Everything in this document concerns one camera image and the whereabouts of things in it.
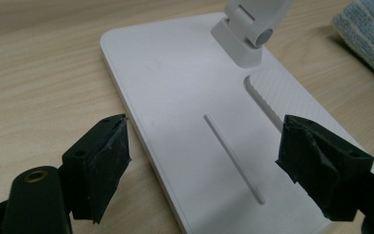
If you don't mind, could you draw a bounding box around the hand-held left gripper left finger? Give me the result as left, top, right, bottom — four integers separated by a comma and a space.
60, 113, 132, 225

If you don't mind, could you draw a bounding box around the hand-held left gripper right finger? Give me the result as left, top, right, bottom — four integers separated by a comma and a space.
275, 113, 374, 222

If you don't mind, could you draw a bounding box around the white desk lamp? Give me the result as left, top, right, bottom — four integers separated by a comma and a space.
99, 0, 374, 234

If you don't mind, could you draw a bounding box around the blue striped cloth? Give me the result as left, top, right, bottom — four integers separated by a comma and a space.
331, 0, 374, 86

